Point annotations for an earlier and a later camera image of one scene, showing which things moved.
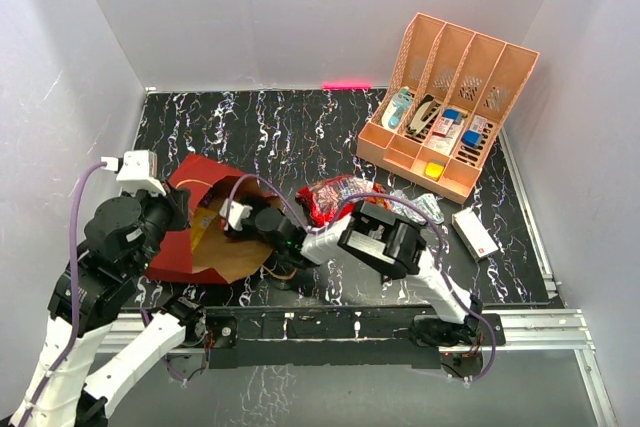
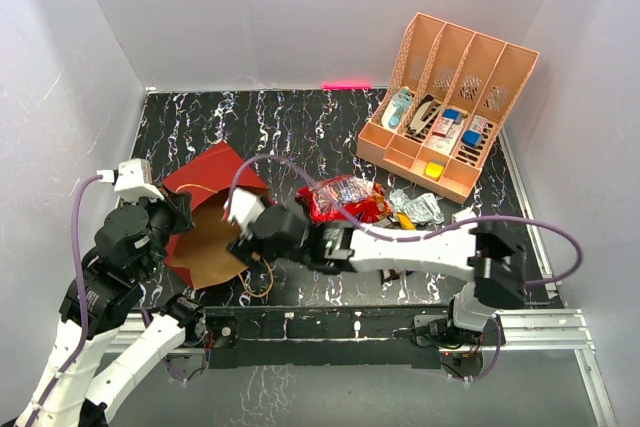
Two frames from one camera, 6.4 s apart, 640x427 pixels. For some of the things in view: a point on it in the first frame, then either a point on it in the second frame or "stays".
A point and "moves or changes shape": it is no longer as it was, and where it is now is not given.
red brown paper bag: [203, 250] moves or changes shape
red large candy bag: [318, 200] stays
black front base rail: [342, 337] stays
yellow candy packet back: [201, 219] moves or changes shape
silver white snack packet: [425, 202] stays
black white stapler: [422, 118] stays
